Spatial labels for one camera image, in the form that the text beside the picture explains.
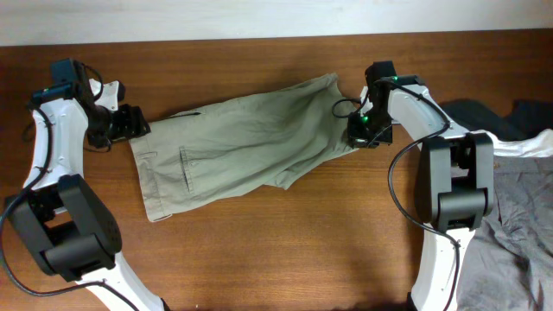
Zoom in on khaki shorts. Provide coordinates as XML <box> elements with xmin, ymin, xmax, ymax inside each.
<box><xmin>130</xmin><ymin>73</ymin><xmax>354</xmax><ymax>222</ymax></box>

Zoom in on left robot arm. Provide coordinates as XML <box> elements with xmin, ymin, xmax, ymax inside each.
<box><xmin>1</xmin><ymin>79</ymin><xmax>168</xmax><ymax>310</ymax></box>

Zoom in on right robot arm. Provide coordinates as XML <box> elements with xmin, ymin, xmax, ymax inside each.
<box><xmin>353</xmin><ymin>74</ymin><xmax>494</xmax><ymax>310</ymax></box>

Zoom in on dark green garment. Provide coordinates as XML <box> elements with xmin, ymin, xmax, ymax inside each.
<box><xmin>442</xmin><ymin>98</ymin><xmax>552</xmax><ymax>142</ymax></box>

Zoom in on white garment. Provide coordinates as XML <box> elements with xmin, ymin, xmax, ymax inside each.
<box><xmin>475</xmin><ymin>129</ymin><xmax>553</xmax><ymax>158</ymax></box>

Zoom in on grey garment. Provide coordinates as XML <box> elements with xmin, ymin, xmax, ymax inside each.
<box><xmin>457</xmin><ymin>157</ymin><xmax>552</xmax><ymax>310</ymax></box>

